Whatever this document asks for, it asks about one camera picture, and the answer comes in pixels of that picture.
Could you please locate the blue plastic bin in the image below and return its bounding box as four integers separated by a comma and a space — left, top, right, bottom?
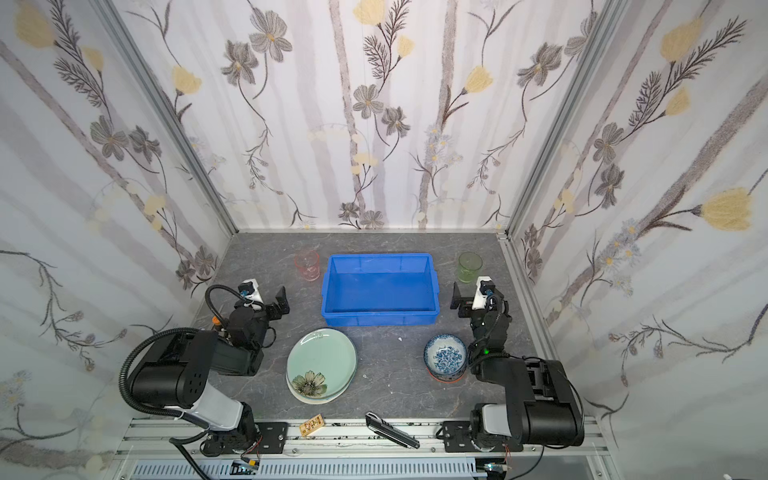
321, 253, 440, 327

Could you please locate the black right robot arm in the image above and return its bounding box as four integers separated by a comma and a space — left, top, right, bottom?
449, 279, 586, 452

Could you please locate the green floral plate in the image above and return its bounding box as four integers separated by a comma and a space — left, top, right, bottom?
286, 328, 357, 398

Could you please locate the small wooden block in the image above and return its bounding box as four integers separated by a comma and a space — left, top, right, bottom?
299, 414, 326, 437

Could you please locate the white perforated cable tray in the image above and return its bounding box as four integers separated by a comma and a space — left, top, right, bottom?
128, 458, 488, 480

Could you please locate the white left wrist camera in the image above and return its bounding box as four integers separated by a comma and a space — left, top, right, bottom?
237, 279, 262, 303

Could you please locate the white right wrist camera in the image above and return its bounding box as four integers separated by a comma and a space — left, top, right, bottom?
472, 276, 495, 310

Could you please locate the green transparent cup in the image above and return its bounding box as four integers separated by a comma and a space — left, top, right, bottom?
456, 251, 483, 284

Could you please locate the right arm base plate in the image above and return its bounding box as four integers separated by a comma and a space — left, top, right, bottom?
435, 420, 480, 453

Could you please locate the aluminium rail frame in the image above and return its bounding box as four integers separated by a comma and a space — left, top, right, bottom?
113, 417, 610, 480

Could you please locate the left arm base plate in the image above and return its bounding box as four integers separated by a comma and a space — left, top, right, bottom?
200, 422, 288, 457

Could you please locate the black folding tool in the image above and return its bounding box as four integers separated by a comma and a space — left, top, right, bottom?
365, 411, 420, 449

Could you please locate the pink transparent cup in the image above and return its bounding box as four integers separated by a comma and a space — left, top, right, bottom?
294, 250, 321, 282

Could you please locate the red pink glass bowl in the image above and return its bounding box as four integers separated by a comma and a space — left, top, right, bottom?
427, 369, 466, 384

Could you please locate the blue patterned bowl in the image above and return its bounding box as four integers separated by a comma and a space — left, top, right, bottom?
423, 334, 468, 374

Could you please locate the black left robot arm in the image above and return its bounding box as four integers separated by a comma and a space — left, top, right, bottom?
118, 279, 290, 456

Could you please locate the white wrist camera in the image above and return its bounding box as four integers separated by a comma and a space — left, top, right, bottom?
472, 276, 495, 310
237, 279, 262, 303

